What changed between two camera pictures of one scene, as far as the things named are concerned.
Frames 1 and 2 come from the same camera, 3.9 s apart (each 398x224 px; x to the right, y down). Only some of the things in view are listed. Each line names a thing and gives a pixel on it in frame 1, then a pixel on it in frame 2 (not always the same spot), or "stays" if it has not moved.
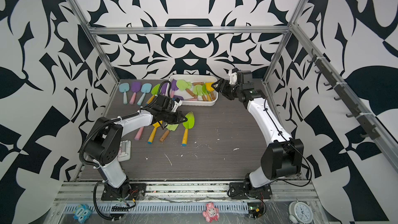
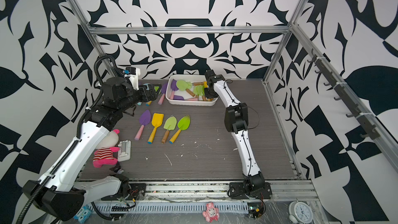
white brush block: [125, 150] stays
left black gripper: [179, 114] → [142, 92]
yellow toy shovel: [156, 125] stays
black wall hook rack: [367, 124] stays
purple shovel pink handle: [164, 86] stays
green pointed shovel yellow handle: [188, 124] → [183, 125]
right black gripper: [223, 89] → [207, 94]
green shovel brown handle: [183, 85] stays
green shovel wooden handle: [170, 127] stays
